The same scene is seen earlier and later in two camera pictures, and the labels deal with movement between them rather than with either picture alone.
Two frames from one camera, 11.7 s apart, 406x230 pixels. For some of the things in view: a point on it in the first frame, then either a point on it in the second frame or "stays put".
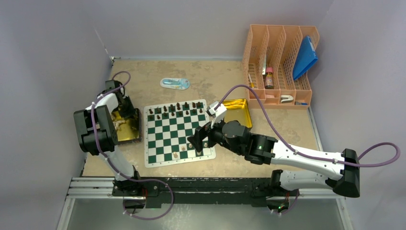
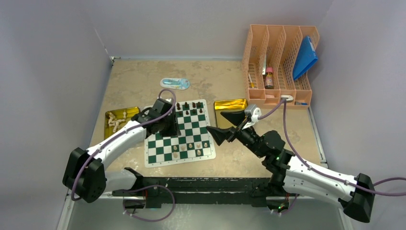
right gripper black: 200,133 to 220,135
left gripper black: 131,111 to 174,130
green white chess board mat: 166,128 stays put
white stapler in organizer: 286,98 stays put
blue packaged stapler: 174,83 stays put
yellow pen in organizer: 252,84 stays put
